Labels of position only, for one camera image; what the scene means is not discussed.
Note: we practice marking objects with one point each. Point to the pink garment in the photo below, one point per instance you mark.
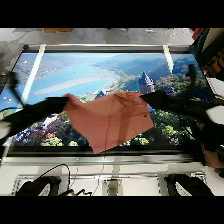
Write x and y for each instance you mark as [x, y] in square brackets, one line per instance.
[110, 121]

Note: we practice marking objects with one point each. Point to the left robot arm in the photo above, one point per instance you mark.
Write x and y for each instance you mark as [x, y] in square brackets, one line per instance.
[31, 115]

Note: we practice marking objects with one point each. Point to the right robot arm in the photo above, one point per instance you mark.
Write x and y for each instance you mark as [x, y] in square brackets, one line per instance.
[180, 104]

